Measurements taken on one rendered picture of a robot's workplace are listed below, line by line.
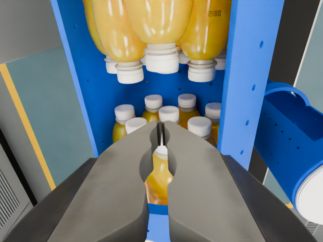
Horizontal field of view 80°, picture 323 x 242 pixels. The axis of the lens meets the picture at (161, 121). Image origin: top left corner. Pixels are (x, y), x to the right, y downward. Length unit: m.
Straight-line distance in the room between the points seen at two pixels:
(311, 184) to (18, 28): 1.11
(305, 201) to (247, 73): 0.52
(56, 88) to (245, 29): 1.59
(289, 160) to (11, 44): 1.03
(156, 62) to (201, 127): 0.14
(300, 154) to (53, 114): 1.67
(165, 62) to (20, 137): 1.97
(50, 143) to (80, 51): 1.71
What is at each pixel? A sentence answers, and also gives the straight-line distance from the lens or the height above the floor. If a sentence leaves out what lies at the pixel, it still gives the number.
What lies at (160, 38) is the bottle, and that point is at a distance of 0.21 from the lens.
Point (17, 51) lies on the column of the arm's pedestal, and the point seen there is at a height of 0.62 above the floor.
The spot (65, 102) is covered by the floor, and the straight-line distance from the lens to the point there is 1.72.
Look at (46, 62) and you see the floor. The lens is 1.67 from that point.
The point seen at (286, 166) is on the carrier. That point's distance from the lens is 0.68.
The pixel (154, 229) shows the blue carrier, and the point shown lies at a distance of 0.32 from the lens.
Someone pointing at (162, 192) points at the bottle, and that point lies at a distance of 0.31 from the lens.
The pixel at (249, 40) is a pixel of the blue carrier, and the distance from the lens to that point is 0.20.
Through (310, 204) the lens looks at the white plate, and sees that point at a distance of 0.70.
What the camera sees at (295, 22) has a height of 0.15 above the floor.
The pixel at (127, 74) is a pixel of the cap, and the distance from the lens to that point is 0.28.
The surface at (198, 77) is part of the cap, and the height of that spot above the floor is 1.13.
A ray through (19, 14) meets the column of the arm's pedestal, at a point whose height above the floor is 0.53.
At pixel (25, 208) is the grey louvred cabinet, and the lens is 2.49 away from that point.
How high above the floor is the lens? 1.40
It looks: 61 degrees down
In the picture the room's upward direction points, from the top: 177 degrees counter-clockwise
